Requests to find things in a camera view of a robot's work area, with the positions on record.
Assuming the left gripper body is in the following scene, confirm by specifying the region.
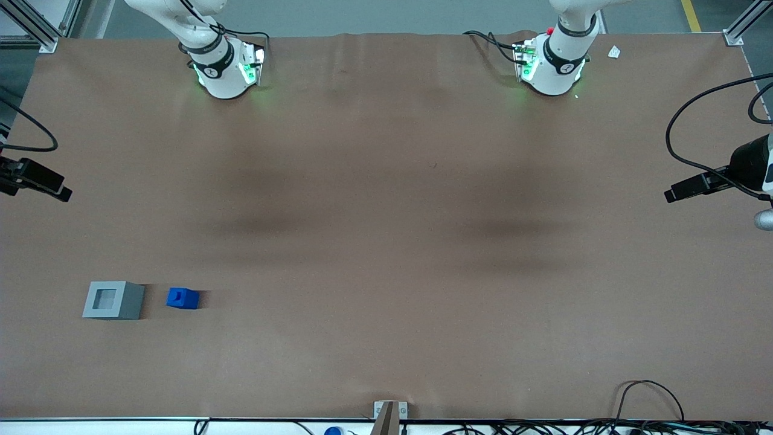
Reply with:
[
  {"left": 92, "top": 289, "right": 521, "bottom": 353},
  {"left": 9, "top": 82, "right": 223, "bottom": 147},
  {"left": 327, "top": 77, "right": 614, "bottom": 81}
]
[{"left": 727, "top": 133, "right": 773, "bottom": 195}]

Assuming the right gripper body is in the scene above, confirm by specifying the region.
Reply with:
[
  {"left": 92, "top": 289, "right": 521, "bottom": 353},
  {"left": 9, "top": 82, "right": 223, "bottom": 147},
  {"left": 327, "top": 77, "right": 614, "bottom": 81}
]
[{"left": 0, "top": 156, "right": 24, "bottom": 196}]

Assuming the blue plastic part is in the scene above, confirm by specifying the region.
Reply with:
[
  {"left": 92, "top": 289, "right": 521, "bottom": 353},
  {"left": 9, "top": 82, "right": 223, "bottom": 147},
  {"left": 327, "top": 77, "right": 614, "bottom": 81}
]
[{"left": 166, "top": 288, "right": 200, "bottom": 311}]

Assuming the gray square base block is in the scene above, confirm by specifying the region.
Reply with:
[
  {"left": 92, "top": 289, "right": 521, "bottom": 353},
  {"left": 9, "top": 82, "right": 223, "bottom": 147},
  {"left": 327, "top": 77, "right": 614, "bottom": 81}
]
[{"left": 82, "top": 281, "right": 146, "bottom": 321}]

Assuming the brown table cover sheet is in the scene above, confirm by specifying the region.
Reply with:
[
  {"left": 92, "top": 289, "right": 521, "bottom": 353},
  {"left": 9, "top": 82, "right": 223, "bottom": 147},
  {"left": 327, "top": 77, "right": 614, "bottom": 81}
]
[{"left": 0, "top": 30, "right": 773, "bottom": 421}]

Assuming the black looped cable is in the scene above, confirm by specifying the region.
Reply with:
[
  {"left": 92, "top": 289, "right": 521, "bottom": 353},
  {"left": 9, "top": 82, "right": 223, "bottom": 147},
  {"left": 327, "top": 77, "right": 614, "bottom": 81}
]
[{"left": 748, "top": 81, "right": 773, "bottom": 125}]

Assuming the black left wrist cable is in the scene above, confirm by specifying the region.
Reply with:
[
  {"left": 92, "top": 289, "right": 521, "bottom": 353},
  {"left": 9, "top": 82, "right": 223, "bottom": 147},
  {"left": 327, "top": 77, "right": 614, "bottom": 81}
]
[{"left": 666, "top": 74, "right": 773, "bottom": 201}]

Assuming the aluminum frame post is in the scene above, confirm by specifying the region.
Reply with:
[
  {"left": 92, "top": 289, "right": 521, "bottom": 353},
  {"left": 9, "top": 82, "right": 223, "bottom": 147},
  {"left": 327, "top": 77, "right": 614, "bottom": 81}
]
[
  {"left": 0, "top": 0, "right": 84, "bottom": 54},
  {"left": 723, "top": 0, "right": 773, "bottom": 47}
]

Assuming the black arched cable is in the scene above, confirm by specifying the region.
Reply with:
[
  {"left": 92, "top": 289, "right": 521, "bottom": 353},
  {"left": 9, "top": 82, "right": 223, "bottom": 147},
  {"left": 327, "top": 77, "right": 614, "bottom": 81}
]
[{"left": 612, "top": 379, "right": 687, "bottom": 424}]

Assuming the black left arm base cable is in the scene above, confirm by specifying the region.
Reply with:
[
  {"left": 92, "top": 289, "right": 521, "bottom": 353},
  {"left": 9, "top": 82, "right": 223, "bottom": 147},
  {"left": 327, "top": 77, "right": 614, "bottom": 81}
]
[{"left": 463, "top": 30, "right": 527, "bottom": 66}]

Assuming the black arm base cable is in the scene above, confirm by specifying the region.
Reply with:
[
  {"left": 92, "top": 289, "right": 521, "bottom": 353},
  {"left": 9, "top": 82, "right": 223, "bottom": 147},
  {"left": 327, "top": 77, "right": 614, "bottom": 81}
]
[
  {"left": 463, "top": 30, "right": 527, "bottom": 66},
  {"left": 213, "top": 23, "right": 271, "bottom": 55}
]

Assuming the black right arm base cable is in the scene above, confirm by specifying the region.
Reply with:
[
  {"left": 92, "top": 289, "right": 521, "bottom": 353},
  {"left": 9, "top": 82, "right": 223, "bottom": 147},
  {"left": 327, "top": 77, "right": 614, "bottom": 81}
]
[{"left": 213, "top": 23, "right": 271, "bottom": 55}]

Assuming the black cable bundle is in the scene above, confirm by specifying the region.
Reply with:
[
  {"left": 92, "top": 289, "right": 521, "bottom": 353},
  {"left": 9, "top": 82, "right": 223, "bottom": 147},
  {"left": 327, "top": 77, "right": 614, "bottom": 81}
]
[{"left": 444, "top": 419, "right": 773, "bottom": 435}]

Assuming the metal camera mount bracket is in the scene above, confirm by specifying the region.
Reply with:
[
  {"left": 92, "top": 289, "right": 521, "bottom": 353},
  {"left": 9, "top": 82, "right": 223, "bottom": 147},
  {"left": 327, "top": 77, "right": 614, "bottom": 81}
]
[{"left": 370, "top": 400, "right": 409, "bottom": 435}]

